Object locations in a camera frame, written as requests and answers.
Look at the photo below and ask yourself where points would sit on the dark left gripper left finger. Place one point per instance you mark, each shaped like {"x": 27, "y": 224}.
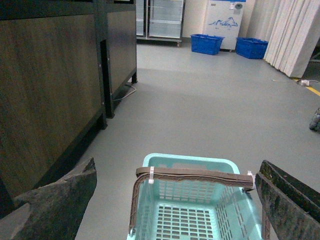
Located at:
{"x": 54, "y": 211}

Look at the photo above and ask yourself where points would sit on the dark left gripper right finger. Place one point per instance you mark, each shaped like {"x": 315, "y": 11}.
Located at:
{"x": 292, "y": 207}

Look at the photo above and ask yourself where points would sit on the light blue plastic basket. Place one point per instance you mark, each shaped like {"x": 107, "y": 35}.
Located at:
{"x": 190, "y": 162}

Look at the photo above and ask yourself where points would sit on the brown basket handle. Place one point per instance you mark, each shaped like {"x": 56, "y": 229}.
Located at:
{"x": 194, "y": 204}

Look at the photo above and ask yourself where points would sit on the white power strip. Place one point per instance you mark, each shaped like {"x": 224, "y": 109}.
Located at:
{"x": 307, "y": 83}

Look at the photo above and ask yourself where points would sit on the dark wooden display cabinet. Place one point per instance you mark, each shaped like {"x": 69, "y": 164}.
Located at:
{"x": 63, "y": 64}

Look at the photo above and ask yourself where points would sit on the blue crate right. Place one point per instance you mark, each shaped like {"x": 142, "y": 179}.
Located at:
{"x": 251, "y": 48}

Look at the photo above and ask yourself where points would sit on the blue crate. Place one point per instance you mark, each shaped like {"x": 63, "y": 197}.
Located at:
{"x": 206, "y": 44}
{"x": 251, "y": 48}

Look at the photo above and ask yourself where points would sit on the white folding curtain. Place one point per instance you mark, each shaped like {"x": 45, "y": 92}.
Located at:
{"x": 295, "y": 34}

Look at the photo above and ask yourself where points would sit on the blue crate left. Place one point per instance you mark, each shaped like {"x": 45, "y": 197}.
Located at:
{"x": 206, "y": 44}

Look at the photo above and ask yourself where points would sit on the white chest freezer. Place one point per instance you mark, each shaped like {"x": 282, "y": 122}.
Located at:
{"x": 223, "y": 18}

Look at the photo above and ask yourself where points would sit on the glass door refrigerator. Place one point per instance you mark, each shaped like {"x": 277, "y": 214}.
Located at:
{"x": 160, "y": 20}

